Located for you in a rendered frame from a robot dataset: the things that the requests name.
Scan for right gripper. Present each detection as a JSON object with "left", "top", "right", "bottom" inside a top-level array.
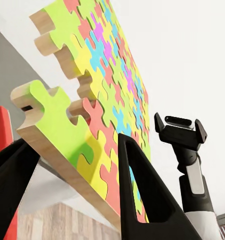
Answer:
[{"left": 154, "top": 112, "right": 208, "bottom": 160}]

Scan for jigsaw puzzle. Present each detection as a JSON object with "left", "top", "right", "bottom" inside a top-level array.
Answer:
[{"left": 10, "top": 0, "right": 151, "bottom": 234}]

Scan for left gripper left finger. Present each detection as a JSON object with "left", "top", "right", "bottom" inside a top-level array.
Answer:
[{"left": 0, "top": 138, "right": 41, "bottom": 240}]

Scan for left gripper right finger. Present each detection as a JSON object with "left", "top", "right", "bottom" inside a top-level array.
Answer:
[{"left": 117, "top": 133, "right": 203, "bottom": 240}]

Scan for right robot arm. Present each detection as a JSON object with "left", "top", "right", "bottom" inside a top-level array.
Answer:
[{"left": 154, "top": 112, "right": 222, "bottom": 240}]

